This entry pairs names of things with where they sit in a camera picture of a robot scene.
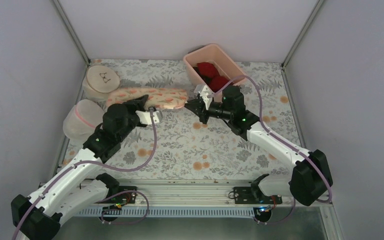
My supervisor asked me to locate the aluminium frame post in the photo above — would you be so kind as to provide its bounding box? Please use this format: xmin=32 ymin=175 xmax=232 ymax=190
xmin=281 ymin=0 xmax=325 ymax=70
xmin=50 ymin=0 xmax=91 ymax=66

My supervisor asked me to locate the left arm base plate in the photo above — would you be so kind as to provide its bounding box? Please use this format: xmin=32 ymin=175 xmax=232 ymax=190
xmin=97 ymin=185 xmax=138 ymax=205

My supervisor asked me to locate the aluminium frame post right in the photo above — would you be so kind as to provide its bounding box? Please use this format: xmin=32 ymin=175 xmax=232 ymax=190
xmin=281 ymin=0 xmax=325 ymax=70

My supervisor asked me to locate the aluminium frame post left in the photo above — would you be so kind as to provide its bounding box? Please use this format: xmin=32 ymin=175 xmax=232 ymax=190
xmin=50 ymin=0 xmax=91 ymax=66

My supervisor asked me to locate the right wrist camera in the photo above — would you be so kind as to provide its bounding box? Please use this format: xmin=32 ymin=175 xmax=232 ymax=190
xmin=194 ymin=84 xmax=214 ymax=110

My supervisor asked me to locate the pink plastic bin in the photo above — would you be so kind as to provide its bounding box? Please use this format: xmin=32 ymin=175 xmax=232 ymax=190
xmin=183 ymin=43 xmax=247 ymax=90

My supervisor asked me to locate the beige round mesh laundry bag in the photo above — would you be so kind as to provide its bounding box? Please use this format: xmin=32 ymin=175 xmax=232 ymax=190
xmin=82 ymin=65 xmax=121 ymax=102

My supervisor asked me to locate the aluminium front rail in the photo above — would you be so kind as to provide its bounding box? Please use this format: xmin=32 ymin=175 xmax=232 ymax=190
xmin=32 ymin=180 xmax=334 ymax=208

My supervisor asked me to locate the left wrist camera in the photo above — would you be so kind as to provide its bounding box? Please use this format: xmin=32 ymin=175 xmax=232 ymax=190
xmin=135 ymin=109 xmax=163 ymax=126

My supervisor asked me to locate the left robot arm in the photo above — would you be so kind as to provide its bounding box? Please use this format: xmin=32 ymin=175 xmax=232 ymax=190
xmin=10 ymin=95 xmax=161 ymax=240

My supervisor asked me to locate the floral peach mesh laundry bag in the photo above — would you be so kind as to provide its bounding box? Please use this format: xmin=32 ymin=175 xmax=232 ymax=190
xmin=105 ymin=87 xmax=188 ymax=110

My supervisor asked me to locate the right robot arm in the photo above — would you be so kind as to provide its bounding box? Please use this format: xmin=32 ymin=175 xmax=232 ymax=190
xmin=184 ymin=84 xmax=333 ymax=206

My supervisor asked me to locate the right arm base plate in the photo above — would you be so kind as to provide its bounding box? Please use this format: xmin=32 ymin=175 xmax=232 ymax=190
xmin=227 ymin=186 xmax=283 ymax=205

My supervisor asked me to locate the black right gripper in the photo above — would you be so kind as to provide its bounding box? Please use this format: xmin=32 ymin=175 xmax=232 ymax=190
xmin=184 ymin=98 xmax=233 ymax=125

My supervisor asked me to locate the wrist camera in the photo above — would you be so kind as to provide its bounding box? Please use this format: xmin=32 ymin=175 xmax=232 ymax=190
xmin=135 ymin=109 xmax=163 ymax=126
xmin=194 ymin=84 xmax=214 ymax=110

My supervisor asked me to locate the red bra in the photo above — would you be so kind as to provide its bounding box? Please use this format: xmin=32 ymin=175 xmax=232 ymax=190
xmin=193 ymin=62 xmax=230 ymax=92

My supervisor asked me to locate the floral patterned table mat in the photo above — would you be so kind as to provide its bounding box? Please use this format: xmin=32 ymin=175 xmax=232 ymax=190
xmin=92 ymin=59 xmax=300 ymax=180

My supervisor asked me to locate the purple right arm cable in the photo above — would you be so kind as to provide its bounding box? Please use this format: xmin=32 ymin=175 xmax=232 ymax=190
xmin=208 ymin=75 xmax=334 ymax=226

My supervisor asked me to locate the white pink-trimmed mesh laundry bag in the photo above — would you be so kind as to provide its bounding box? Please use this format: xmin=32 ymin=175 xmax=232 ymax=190
xmin=62 ymin=99 xmax=105 ymax=143

